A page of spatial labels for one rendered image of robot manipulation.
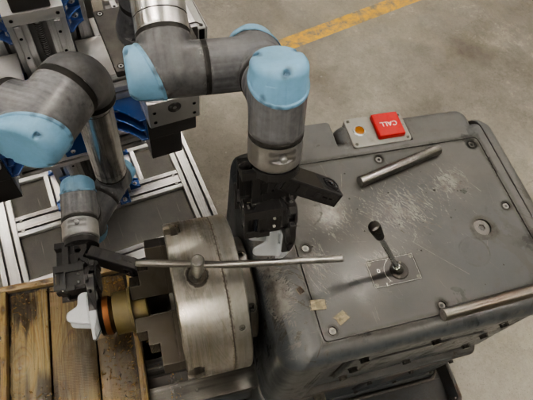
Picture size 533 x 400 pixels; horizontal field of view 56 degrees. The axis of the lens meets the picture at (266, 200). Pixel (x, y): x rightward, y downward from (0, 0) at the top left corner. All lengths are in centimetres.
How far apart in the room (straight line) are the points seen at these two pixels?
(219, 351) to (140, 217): 126
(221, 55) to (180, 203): 150
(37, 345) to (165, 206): 102
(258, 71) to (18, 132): 42
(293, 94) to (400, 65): 258
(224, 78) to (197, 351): 49
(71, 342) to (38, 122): 58
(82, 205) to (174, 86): 51
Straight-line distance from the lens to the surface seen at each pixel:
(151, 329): 101
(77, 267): 107
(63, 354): 127
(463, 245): 102
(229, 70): 69
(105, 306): 103
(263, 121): 63
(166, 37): 69
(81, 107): 91
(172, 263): 84
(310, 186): 73
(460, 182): 110
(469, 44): 351
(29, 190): 230
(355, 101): 289
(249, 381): 123
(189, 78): 68
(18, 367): 129
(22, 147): 90
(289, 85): 60
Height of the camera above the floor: 208
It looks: 59 degrees down
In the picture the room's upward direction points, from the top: 12 degrees clockwise
